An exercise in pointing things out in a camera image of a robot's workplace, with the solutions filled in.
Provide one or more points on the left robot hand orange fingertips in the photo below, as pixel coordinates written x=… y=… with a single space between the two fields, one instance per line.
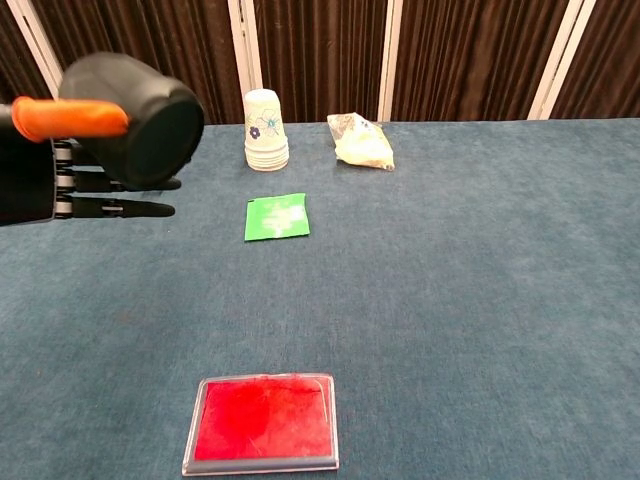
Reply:
x=25 y=175

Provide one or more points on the black faceted dome object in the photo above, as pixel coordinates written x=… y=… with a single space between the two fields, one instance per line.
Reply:
x=145 y=130

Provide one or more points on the stack of floral paper cups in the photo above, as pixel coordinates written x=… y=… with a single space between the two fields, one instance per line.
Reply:
x=265 y=135

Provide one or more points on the green foil sachet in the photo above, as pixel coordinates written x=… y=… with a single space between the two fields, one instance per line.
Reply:
x=277 y=217

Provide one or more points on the dark brown pleated curtain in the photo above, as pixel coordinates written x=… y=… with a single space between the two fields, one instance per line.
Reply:
x=320 y=55

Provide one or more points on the clear bag of yellowish contents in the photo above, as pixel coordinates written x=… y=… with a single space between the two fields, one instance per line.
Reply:
x=362 y=145

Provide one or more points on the red ink pad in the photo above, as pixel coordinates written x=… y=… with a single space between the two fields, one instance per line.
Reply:
x=262 y=422

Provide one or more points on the blue table cloth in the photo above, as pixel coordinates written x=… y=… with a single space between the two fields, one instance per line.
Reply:
x=450 y=300

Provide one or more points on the white frame post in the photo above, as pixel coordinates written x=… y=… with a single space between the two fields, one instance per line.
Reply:
x=245 y=50
x=390 y=60
x=562 y=60
x=35 y=42

